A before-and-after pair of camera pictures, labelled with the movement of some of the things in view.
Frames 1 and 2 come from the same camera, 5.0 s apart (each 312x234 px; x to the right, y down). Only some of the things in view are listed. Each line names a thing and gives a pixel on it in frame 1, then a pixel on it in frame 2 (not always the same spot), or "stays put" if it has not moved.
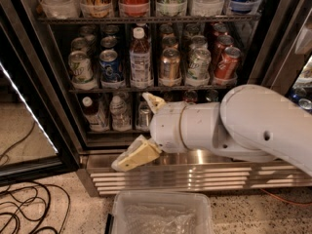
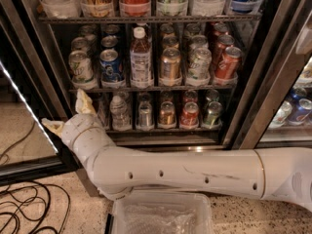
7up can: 80,66 stays put
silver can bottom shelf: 145,113 stays put
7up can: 78,44 stays put
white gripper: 166,127 -> 77,128
